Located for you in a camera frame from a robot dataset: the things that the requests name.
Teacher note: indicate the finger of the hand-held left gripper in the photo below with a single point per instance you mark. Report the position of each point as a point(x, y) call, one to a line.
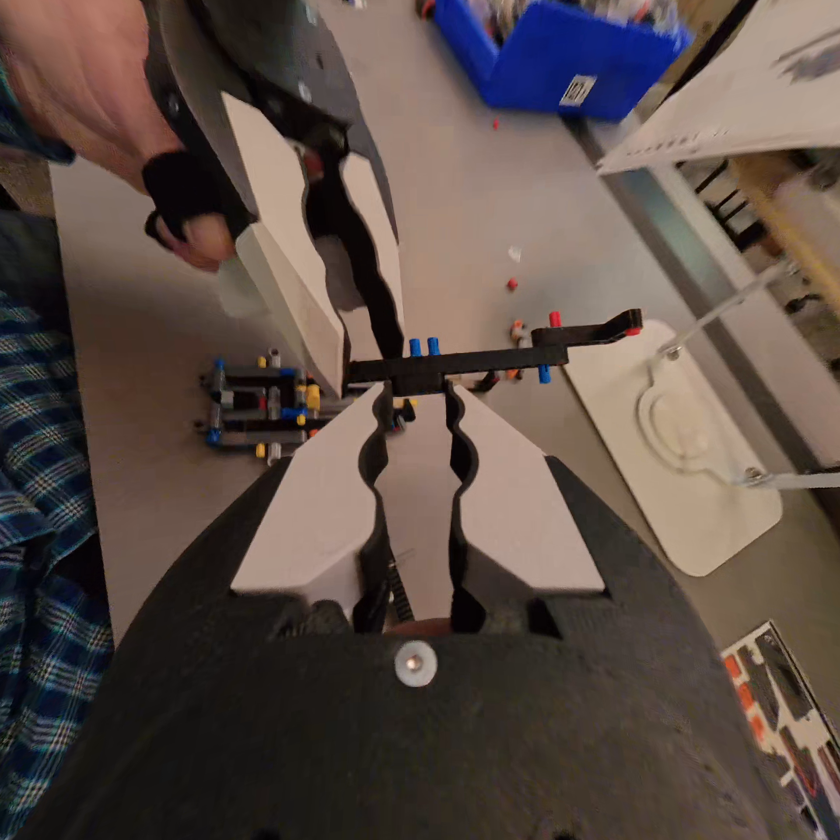
point(275, 197)
point(377, 229)

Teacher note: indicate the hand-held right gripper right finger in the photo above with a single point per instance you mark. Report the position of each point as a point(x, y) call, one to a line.
point(525, 518)

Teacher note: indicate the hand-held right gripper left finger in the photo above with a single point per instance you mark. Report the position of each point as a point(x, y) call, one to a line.
point(308, 518)

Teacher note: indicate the toy brick vehicle chassis assembly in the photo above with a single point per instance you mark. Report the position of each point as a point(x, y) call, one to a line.
point(492, 359)

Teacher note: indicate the person's left forearm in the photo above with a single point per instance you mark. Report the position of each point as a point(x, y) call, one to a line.
point(26, 131)

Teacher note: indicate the person's left hand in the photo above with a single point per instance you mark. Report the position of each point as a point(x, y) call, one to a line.
point(72, 72)

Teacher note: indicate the clear plastic scrap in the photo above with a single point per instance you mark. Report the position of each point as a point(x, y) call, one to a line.
point(515, 254)

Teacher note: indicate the red black toy shock absorber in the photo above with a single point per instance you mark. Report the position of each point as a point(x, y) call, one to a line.
point(426, 8)

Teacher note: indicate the grey orange toy connector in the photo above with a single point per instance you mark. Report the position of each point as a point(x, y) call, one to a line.
point(518, 331)

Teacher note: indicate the clear acrylic stand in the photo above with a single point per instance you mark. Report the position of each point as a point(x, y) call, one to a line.
point(676, 420)

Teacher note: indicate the blue storage bin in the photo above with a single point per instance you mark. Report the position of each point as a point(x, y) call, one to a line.
point(558, 59)

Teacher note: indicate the clear bags of toy parts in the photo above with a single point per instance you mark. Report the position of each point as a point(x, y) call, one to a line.
point(525, 10)

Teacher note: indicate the sticker sheet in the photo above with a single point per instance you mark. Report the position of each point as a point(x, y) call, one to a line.
point(787, 722)

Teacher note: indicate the black metal rack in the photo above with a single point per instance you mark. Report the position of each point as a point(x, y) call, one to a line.
point(732, 210)

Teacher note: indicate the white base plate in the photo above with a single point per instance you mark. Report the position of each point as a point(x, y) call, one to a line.
point(695, 525)

